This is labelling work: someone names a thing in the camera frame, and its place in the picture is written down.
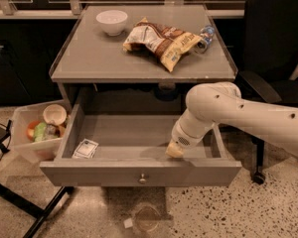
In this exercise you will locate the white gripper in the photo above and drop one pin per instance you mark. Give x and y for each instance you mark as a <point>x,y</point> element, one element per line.
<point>180,137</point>

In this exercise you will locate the grey top drawer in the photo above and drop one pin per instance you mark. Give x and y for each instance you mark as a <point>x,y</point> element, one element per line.
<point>131,152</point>

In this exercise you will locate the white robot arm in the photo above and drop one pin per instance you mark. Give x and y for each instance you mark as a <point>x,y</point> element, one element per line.
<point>211,104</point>

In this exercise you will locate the small packet in drawer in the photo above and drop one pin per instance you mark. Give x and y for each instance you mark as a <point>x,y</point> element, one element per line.
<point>85,149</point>

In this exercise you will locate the grey drawer cabinet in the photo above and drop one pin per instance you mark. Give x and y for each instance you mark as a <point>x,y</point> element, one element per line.
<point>94,72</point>

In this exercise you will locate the small white floor tag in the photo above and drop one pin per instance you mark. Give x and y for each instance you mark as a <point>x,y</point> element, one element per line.
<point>128,223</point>

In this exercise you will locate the brown yellow chip bag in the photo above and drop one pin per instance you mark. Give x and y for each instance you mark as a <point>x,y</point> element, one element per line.
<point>166,43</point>

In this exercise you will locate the white bowl in bin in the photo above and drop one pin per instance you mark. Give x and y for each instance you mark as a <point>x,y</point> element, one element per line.
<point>55,114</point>

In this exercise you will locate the black office chair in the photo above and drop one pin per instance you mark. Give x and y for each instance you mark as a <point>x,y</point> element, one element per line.
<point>269,69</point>

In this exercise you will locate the green item in bin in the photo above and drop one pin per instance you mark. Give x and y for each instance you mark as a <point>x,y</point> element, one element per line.
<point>40,132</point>

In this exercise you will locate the clear plastic storage bin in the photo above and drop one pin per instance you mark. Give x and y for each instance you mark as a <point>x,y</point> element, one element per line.
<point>25,118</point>

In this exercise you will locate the white ceramic bowl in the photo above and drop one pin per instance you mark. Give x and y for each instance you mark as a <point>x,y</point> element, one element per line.
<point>112,22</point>

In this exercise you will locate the orange item in bin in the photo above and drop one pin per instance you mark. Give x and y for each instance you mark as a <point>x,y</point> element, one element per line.
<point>31,128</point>

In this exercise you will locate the black stand legs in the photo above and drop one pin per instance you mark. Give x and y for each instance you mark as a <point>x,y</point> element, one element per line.
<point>40,214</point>

